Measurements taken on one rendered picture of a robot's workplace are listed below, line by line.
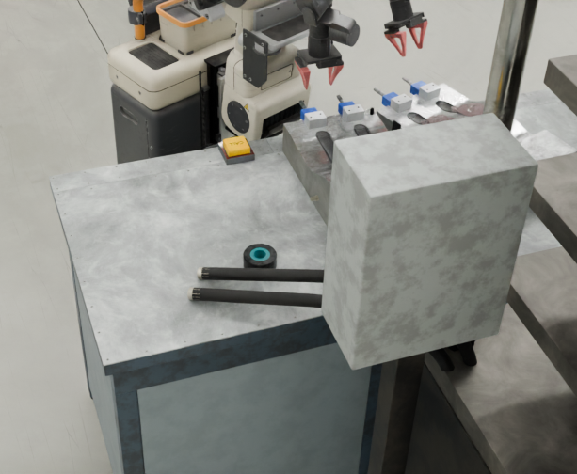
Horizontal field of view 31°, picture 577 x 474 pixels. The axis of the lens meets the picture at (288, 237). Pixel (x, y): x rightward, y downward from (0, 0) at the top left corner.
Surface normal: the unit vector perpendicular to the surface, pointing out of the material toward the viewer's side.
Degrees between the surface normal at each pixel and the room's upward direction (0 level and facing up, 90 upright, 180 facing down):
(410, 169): 0
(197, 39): 92
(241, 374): 90
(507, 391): 0
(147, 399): 90
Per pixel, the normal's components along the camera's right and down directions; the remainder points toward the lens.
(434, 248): 0.33, 0.62
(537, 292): 0.04, -0.76
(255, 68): -0.74, 0.42
